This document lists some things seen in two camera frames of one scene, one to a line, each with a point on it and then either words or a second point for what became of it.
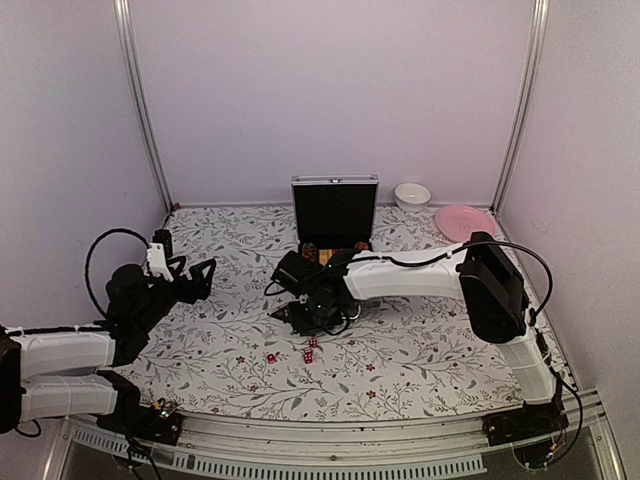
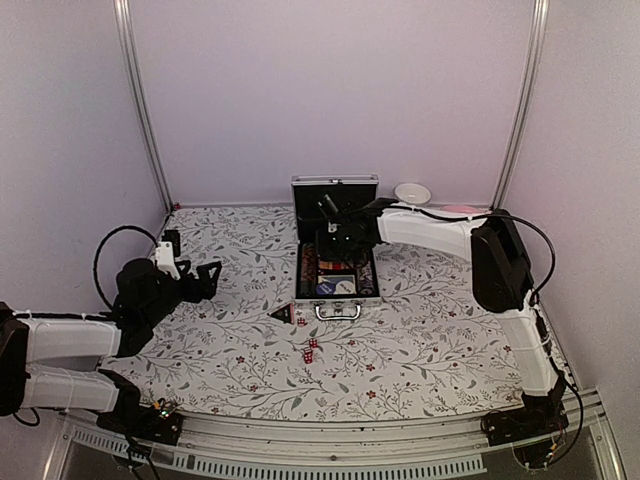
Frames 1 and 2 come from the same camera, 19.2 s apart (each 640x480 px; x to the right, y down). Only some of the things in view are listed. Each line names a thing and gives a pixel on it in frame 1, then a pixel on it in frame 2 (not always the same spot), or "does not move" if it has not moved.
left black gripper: [202, 289] does not move
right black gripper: [302, 328] to [357, 253]
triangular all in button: [283, 314] does not move
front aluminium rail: [213, 449] does not move
